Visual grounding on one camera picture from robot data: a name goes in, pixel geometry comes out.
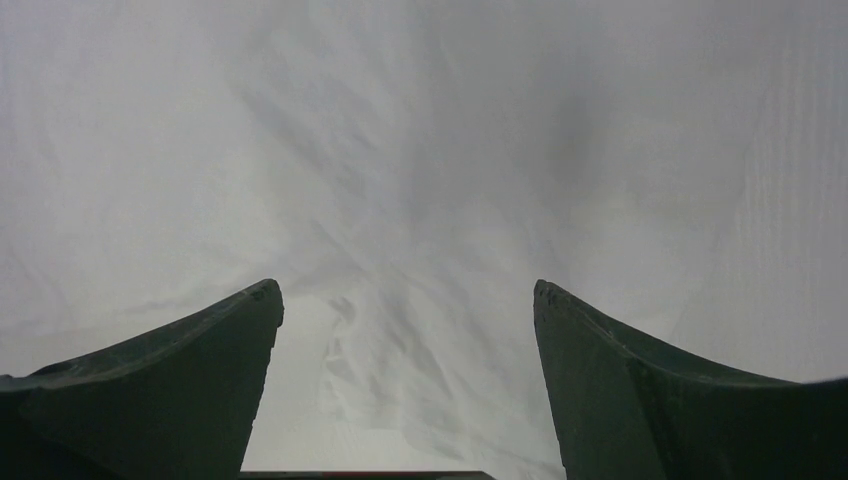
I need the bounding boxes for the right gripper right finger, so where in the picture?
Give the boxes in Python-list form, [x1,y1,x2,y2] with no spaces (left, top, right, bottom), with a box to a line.
[533,280,847,479]

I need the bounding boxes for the white t-shirt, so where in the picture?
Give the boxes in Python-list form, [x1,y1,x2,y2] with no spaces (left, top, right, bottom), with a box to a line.
[1,1,790,479]

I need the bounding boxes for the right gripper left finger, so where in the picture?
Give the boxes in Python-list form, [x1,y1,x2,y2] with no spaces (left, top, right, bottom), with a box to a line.
[1,279,284,479]

